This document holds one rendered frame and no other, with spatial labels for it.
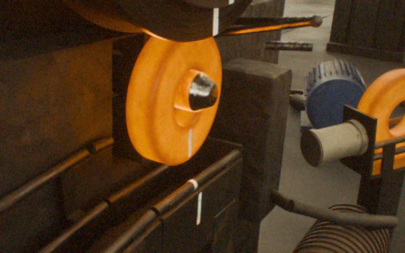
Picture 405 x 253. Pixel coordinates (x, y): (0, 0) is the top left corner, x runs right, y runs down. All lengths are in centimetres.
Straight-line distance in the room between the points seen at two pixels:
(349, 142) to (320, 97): 176
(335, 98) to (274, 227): 90
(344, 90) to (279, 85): 187
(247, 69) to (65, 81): 32
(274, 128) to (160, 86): 30
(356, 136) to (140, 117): 45
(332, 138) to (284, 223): 114
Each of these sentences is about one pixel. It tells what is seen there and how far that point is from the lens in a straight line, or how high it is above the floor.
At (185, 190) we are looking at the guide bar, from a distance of 61.
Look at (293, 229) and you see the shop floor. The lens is 197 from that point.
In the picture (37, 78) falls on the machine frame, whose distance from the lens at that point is 53.
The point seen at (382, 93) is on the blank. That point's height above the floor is 75.
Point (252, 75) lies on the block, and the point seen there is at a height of 79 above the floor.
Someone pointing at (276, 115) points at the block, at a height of 74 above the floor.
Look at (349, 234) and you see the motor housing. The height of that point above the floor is 53.
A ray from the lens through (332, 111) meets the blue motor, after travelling 268.
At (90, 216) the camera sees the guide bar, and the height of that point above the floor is 70.
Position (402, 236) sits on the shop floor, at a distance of 208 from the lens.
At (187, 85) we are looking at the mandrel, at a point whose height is 83.
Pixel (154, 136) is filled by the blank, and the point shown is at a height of 79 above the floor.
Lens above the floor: 100
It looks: 21 degrees down
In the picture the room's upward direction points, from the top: 3 degrees clockwise
